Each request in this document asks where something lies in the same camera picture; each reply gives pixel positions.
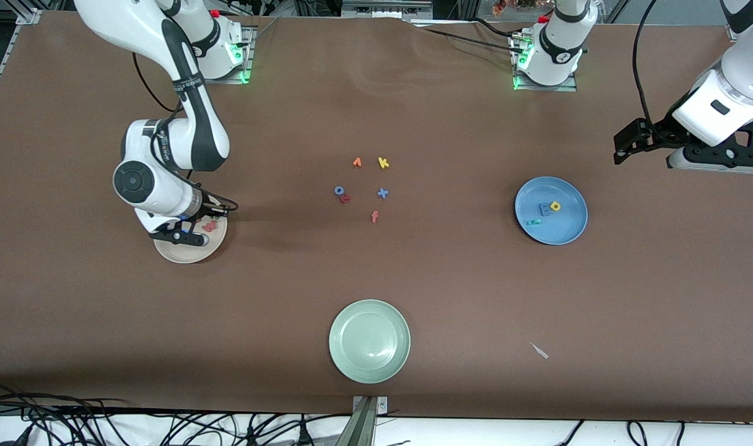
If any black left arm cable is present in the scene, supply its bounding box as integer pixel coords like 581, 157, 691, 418
632, 0, 659, 128

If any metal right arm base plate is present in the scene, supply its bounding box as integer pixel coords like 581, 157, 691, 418
197, 25, 253, 85

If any beige plate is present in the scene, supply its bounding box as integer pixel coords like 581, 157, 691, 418
152, 211, 229, 265

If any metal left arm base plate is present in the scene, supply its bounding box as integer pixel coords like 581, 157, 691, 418
513, 36, 578, 92

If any brown paper table cover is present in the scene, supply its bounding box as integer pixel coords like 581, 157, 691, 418
0, 11, 753, 423

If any black cable on table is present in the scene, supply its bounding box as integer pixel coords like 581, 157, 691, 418
414, 20, 526, 53

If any blue plate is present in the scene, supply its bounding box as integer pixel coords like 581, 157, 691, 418
515, 177, 589, 246

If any metal table edge bracket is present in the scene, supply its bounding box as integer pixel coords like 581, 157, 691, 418
335, 395, 388, 446

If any black floor cable tangle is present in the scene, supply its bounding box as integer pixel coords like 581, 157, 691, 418
0, 381, 352, 446

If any green plate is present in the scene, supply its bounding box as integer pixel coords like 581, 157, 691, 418
328, 299, 411, 385

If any grey background equipment box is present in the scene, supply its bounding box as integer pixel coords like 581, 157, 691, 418
342, 0, 433, 18

